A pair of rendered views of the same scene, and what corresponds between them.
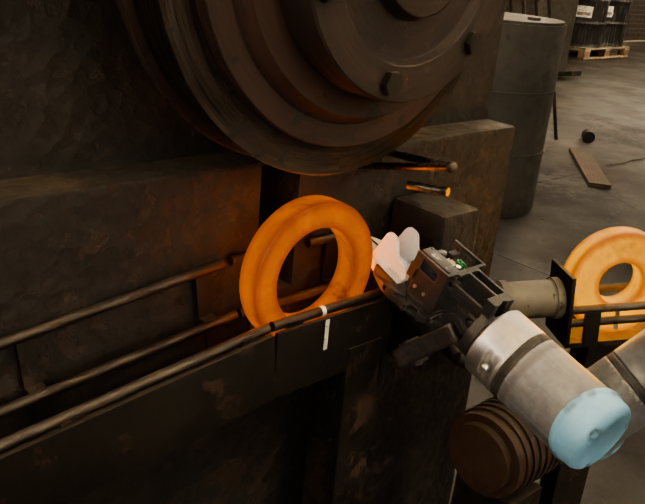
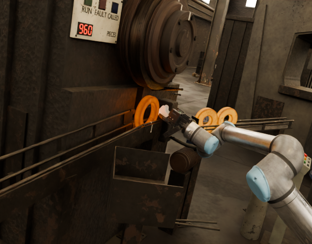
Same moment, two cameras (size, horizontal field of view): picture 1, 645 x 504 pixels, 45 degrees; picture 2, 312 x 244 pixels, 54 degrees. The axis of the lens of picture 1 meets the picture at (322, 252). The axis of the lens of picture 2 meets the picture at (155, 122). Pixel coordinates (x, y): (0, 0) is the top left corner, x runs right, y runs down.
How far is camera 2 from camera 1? 0.75 m
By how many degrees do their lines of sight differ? 20
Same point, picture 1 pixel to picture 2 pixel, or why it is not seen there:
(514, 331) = (195, 125)
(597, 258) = (202, 114)
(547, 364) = (202, 131)
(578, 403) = (210, 138)
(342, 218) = (155, 100)
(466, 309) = (182, 122)
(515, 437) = (187, 156)
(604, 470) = not seen: hidden behind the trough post
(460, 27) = (185, 59)
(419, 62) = (180, 66)
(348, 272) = (154, 114)
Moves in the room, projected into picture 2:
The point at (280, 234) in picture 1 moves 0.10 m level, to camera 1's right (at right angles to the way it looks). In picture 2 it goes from (145, 103) to (165, 105)
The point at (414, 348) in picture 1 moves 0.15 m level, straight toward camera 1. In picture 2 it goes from (169, 132) to (175, 142)
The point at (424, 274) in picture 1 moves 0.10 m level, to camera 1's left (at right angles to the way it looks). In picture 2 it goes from (173, 114) to (155, 112)
